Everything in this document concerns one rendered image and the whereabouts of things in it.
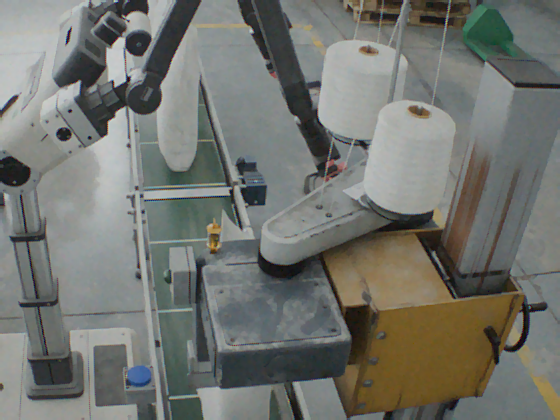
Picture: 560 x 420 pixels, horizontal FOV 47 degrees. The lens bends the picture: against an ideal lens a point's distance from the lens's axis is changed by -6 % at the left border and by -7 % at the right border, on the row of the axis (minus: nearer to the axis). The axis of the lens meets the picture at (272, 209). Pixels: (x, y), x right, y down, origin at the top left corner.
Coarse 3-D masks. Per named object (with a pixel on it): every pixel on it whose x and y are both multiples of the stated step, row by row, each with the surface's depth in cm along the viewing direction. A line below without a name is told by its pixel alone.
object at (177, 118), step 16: (192, 32) 297; (192, 48) 302; (176, 64) 301; (192, 64) 306; (176, 80) 307; (192, 80) 309; (176, 96) 312; (192, 96) 315; (160, 112) 322; (176, 112) 317; (192, 112) 320; (160, 128) 326; (176, 128) 322; (192, 128) 325; (160, 144) 332; (176, 144) 327; (192, 144) 330; (176, 160) 332; (192, 160) 335
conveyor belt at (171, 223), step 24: (168, 216) 302; (192, 216) 304; (216, 216) 305; (168, 240) 288; (192, 240) 290; (168, 264) 275; (168, 288) 264; (168, 312) 253; (168, 336) 243; (168, 360) 233; (168, 384) 224; (192, 408) 217
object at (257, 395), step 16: (224, 224) 195; (224, 240) 197; (208, 400) 190; (224, 400) 179; (240, 400) 178; (256, 400) 178; (208, 416) 194; (224, 416) 182; (240, 416) 182; (256, 416) 182
